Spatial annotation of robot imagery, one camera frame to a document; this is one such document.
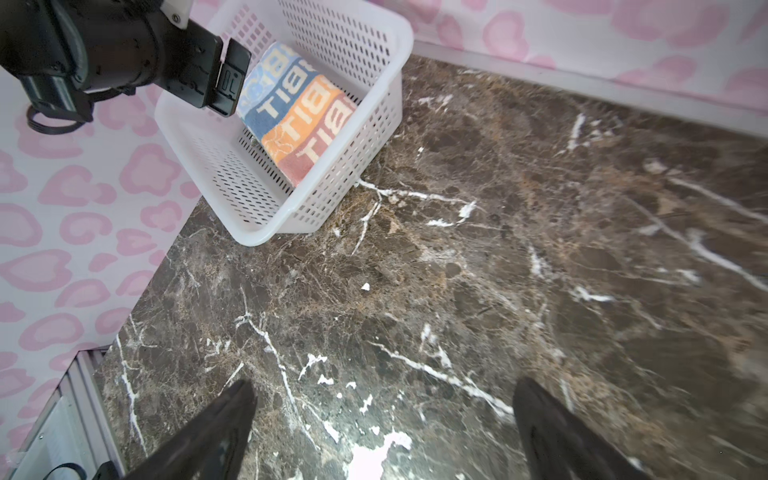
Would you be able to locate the multicolour rabbit text towel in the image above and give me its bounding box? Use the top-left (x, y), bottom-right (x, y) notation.
top-left (236, 42), bottom-right (357, 187)

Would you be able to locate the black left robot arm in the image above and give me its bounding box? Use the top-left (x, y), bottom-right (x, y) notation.
top-left (1, 0), bottom-right (251, 135)

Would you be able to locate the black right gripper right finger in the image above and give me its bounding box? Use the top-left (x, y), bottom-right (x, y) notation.
top-left (513, 377), bottom-right (649, 480)

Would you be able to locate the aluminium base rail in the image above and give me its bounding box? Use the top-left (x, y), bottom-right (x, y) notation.
top-left (1, 347), bottom-right (126, 479)

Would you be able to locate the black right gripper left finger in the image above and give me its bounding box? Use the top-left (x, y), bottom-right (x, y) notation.
top-left (126, 380), bottom-right (257, 479)

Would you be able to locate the white plastic basket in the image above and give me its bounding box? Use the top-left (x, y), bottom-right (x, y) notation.
top-left (155, 1), bottom-right (414, 246)

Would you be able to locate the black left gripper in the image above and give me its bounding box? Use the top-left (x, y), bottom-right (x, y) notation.
top-left (153, 21), bottom-right (252, 117)

